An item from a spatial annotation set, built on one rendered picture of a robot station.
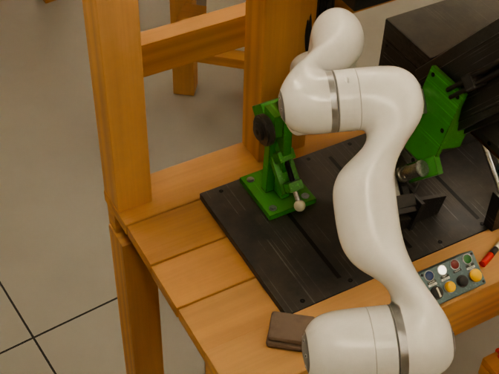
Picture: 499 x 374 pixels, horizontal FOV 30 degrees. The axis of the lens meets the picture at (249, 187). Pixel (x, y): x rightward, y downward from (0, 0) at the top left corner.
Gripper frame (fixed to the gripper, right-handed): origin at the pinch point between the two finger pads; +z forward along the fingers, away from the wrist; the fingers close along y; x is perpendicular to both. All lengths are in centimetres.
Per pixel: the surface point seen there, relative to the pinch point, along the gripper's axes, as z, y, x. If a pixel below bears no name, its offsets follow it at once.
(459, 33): 19.5, 15.4, 0.3
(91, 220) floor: -10, -12, 166
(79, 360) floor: -36, -57, 132
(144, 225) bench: -47, -17, 46
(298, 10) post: -16.6, 25.1, 12.7
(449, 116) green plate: 2.7, -4.7, -8.9
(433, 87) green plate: 2.7, 2.5, -5.6
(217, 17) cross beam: -29.7, 27.4, 26.2
